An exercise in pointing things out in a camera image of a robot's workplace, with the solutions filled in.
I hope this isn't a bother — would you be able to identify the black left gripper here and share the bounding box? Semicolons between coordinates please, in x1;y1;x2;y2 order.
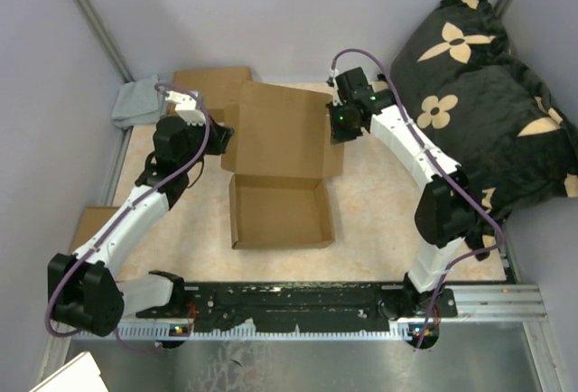
179;113;234;172

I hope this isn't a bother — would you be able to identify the brown cardboard box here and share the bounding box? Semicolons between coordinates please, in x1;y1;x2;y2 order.
221;81;344;250
172;67;252;123

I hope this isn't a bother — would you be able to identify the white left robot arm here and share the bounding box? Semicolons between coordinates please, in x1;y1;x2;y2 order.
44;117;234;338

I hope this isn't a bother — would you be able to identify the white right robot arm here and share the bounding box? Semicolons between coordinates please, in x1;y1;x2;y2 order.
326;68;477;316

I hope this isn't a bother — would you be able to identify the folded brown cardboard box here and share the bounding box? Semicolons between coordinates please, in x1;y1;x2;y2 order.
172;67;252;123

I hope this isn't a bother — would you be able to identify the grey folded cloth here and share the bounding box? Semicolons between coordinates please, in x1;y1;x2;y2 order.
111;75;167;129

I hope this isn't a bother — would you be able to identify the black floral pillow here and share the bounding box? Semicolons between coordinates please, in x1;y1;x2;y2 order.
390;0;577;260

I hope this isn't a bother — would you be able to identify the white board corner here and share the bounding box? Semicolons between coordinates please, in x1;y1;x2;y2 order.
32;351;108;392

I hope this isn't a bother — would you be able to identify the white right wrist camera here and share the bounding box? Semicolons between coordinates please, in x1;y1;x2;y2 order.
326;68;340;106

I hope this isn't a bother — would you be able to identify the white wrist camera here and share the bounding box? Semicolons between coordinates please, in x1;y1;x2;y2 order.
165;90;206;126
326;68;340;106

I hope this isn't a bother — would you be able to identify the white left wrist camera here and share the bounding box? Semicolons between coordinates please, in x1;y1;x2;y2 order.
165;90;206;126

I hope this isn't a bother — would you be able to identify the aluminium frame rail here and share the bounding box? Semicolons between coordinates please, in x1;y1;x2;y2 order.
33;283;565;392

